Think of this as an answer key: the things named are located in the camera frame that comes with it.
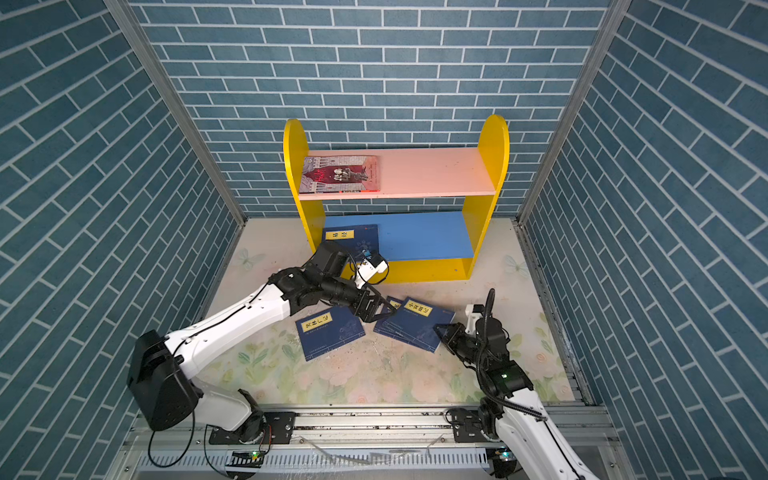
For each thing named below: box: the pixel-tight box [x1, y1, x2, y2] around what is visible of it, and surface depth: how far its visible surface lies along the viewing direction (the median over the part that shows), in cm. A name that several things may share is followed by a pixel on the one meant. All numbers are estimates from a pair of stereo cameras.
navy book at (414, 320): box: [381, 296, 456, 353], surface depth 85 cm
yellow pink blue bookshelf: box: [284, 115, 510, 282], surface depth 78 cm
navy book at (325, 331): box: [295, 306, 366, 362], surface depth 91 cm
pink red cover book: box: [300, 155, 381, 193], surface depth 76 cm
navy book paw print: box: [322, 224, 379, 261], surface depth 97 cm
